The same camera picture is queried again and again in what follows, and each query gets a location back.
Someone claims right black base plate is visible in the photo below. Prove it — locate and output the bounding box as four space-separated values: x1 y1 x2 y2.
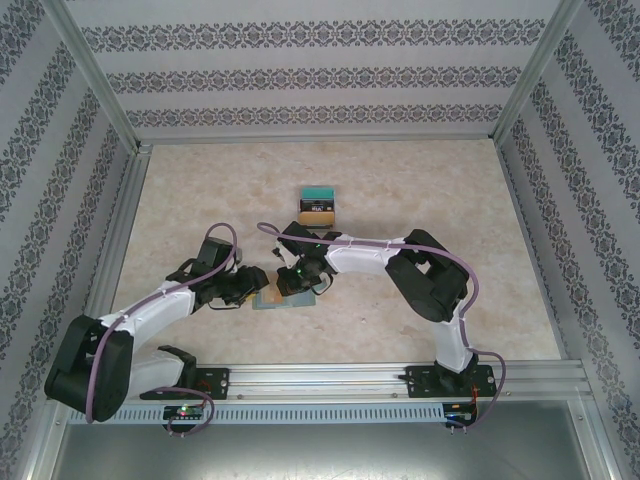
405 364 499 400

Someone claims small card box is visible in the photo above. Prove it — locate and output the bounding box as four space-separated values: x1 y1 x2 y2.
294 187 337 234

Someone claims aluminium mounting rail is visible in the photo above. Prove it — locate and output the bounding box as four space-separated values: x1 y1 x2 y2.
47 362 594 401

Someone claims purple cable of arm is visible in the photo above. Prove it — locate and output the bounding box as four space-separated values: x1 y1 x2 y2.
256 221 510 436
85 222 240 439

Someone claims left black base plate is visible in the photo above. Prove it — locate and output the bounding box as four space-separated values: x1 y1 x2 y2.
139 367 231 401

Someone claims slotted grey cable duct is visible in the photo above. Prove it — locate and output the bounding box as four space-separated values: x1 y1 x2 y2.
67 403 446 424

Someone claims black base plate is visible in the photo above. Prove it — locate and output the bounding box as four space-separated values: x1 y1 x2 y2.
405 364 499 400
139 367 231 401

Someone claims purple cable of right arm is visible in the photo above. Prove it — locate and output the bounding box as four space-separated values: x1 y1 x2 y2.
256 221 510 436

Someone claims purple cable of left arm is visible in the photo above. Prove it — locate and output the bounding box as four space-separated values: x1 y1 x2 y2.
85 222 240 439

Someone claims aluminium side rail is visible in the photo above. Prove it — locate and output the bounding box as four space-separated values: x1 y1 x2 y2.
67 144 154 366

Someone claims aluminium back bar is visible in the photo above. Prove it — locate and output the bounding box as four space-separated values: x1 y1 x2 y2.
133 133 501 147

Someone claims grey sheet metal panel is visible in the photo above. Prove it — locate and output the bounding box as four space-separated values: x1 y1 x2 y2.
29 422 621 480

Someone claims circuit board with green light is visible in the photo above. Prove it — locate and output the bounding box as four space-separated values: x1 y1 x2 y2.
163 405 207 420

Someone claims green card holder wallet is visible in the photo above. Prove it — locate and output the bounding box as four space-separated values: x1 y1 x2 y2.
252 289 317 311

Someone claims aluminium frame post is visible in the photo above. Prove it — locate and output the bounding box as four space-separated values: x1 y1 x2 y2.
492 0 584 144
42 0 146 151

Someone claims small circuit board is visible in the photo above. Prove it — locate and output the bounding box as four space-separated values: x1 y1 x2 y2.
446 402 476 424

